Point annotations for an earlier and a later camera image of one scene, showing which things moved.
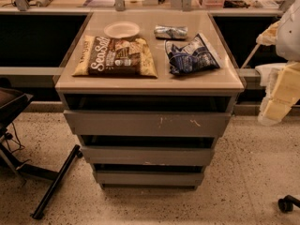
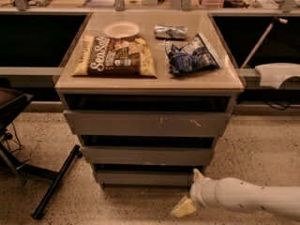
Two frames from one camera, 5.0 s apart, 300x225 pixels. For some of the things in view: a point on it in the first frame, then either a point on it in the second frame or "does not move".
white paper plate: x=121 y=29 does not move
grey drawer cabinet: x=148 y=93 does not move
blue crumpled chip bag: x=194 y=56 does not move
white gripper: x=289 y=37 → x=198 y=191
